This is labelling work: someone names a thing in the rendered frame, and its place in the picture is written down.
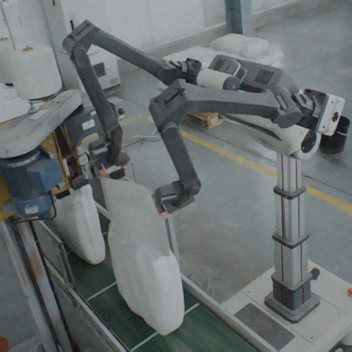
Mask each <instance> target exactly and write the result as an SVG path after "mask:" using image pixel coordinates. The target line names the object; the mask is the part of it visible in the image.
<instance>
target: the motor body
mask: <svg viewBox="0 0 352 352"><path fill-rule="evenodd" d="M39 153H40V151H39V148H38V147H36V148H34V150H33V152H32V153H31V154H30V155H28V156H27V157H25V158H23V159H18V160H4V159H3V158H0V167H1V171H2V174H3V177H4V179H5V183H6V186H7V189H9V193H10V194H11V198H12V201H13V204H14V207H15V210H16V212H17V213H18V214H19V215H22V216H24V217H36V216H39V215H43V214H44V213H46V212H48V211H49V210H50V209H51V208H52V206H53V204H52V200H51V198H50V194H49V192H43V191H42V190H38V189H33V188H32V187H31V185H30V182H29V179H28V175H27V168H28V167H30V166H31V165H32V164H33V163H36V162H38V161H39V160H40V159H41V155H40V154H39Z"/></svg>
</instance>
